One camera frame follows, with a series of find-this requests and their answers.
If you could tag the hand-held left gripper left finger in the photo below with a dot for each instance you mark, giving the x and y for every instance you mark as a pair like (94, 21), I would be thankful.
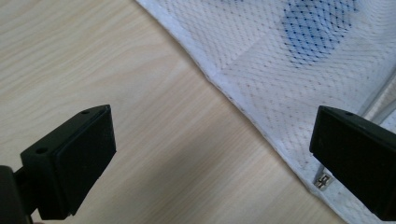
(71, 161)

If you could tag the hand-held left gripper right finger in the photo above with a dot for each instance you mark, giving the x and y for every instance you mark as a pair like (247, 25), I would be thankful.
(358, 155)

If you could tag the white mesh laundry bag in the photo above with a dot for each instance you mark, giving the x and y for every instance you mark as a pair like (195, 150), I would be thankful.
(264, 77)

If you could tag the blue garment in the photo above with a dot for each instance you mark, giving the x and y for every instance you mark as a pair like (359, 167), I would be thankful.
(314, 31)

